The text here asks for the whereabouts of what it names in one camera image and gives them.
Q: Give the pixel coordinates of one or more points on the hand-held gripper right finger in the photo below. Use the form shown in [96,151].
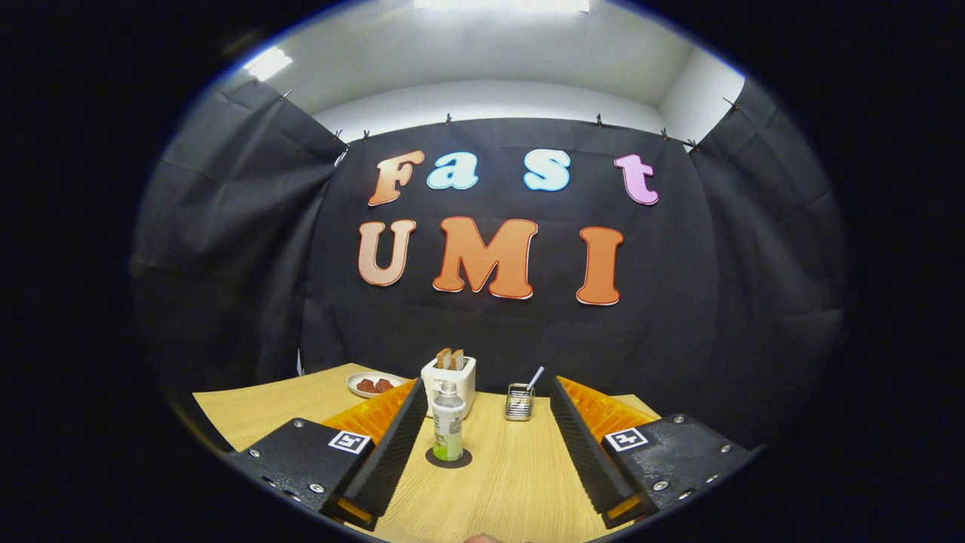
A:
[584,452]

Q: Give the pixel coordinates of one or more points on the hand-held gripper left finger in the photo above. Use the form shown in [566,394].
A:
[392,452]

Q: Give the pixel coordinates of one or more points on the clear juice bottle green label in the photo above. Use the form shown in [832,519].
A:
[448,426]

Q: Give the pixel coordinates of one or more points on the dark round coaster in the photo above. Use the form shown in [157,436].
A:
[461,461]

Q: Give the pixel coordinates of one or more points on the red food piece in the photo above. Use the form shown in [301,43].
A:
[384,385]
[366,385]

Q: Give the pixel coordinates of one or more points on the small white plate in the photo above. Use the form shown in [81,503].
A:
[358,392]

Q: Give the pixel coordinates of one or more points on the wooden table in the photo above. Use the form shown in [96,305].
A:
[513,483]

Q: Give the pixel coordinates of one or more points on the white toaster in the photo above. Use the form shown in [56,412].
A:
[466,381]

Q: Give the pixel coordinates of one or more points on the toast slice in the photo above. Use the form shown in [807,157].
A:
[457,359]
[443,359]

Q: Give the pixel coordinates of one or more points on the ceiling strip light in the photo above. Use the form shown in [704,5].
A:
[268,62]

